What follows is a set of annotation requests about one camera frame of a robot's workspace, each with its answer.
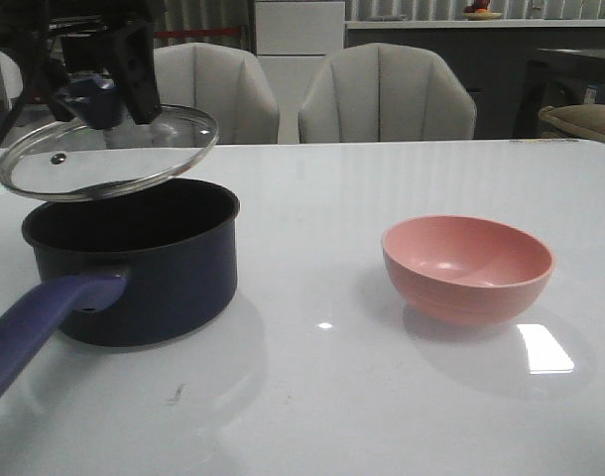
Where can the pink bowl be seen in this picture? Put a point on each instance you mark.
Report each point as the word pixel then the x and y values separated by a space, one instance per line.
pixel 466 270

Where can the grey upholstered chair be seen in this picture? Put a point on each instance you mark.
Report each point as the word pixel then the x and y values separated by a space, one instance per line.
pixel 385 93
pixel 227 84

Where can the dark blue saucepan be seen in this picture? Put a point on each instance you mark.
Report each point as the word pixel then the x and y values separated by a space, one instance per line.
pixel 127 271

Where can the right grey upholstered chair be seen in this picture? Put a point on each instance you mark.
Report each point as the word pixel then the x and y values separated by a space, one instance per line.
pixel 385 93

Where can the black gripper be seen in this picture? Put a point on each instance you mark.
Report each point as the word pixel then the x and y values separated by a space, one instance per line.
pixel 27 26

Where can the red barrier belt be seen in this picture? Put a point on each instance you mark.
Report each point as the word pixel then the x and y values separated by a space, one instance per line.
pixel 201 33

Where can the white drawer cabinet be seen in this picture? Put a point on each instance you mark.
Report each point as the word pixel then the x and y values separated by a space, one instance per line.
pixel 292 37

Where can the dark kitchen counter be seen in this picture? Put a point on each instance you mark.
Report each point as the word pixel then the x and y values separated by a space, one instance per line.
pixel 488 57

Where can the dark side table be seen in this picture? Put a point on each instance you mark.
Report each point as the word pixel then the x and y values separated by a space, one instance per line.
pixel 559 77

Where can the fruit plate on counter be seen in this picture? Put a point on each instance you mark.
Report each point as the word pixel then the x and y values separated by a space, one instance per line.
pixel 480 10

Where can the glass lid with blue knob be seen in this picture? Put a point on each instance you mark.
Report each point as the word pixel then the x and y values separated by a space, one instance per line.
pixel 70 162

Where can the tan cushion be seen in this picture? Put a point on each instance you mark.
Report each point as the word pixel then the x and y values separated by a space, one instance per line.
pixel 583 121

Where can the grey curtain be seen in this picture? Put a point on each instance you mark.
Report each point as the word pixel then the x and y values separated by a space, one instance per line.
pixel 209 14

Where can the left grey upholstered chair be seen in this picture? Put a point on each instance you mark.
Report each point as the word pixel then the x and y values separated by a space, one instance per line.
pixel 227 84

